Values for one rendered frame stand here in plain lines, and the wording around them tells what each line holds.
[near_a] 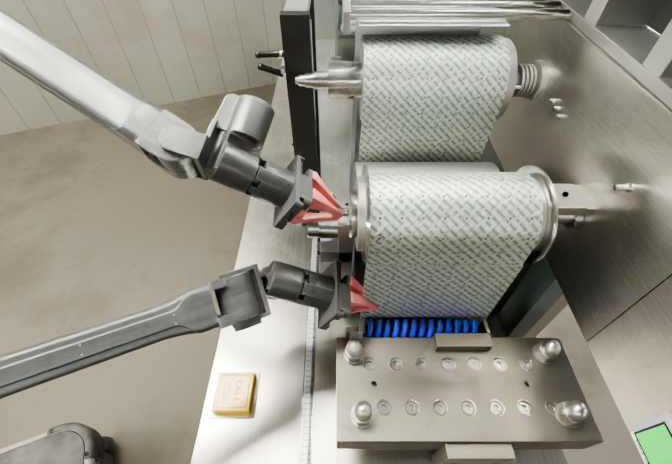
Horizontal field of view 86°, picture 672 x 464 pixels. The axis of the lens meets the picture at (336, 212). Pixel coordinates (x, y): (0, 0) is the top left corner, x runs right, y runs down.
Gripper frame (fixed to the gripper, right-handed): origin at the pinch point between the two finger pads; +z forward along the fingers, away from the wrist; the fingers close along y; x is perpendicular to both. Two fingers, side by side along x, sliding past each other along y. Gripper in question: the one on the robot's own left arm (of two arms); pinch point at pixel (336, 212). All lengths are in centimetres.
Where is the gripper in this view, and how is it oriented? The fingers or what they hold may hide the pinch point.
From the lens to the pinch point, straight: 57.0
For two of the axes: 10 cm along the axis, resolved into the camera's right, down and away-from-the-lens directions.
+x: 5.8, -5.6, -5.9
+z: 8.1, 3.6, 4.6
